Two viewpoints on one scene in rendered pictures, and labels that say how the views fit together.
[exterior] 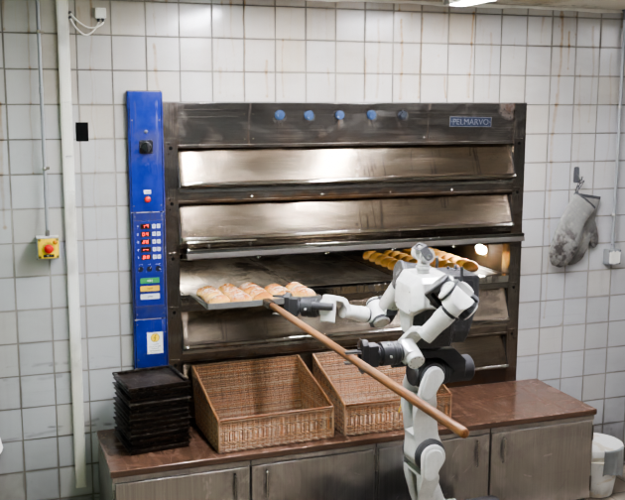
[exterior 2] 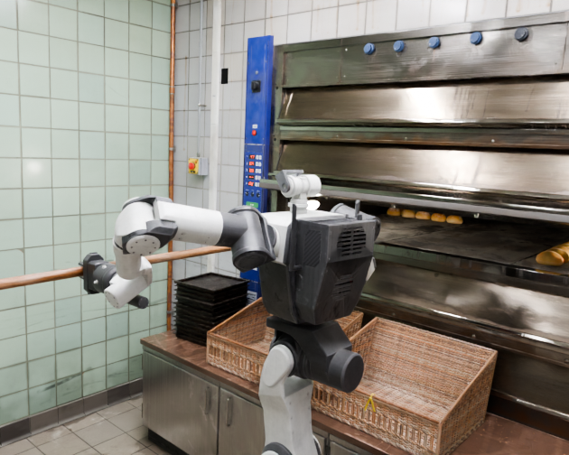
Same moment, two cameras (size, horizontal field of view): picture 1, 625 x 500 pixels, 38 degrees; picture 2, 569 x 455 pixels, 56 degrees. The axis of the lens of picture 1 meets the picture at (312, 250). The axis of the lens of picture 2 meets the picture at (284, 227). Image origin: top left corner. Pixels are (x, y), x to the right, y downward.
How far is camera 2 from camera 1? 3.49 m
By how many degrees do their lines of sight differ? 60
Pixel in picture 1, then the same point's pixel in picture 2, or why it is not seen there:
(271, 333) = not seen: hidden behind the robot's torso
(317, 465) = not seen: hidden behind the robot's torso
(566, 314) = not seen: outside the picture
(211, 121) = (311, 60)
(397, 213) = (500, 171)
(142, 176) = (252, 112)
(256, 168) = (341, 106)
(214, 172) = (306, 110)
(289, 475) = (247, 415)
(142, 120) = (255, 62)
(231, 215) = (320, 154)
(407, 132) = (528, 58)
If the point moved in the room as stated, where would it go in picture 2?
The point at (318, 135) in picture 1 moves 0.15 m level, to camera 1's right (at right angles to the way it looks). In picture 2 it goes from (409, 69) to (435, 65)
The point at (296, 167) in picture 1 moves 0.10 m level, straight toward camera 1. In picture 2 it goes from (379, 106) to (361, 104)
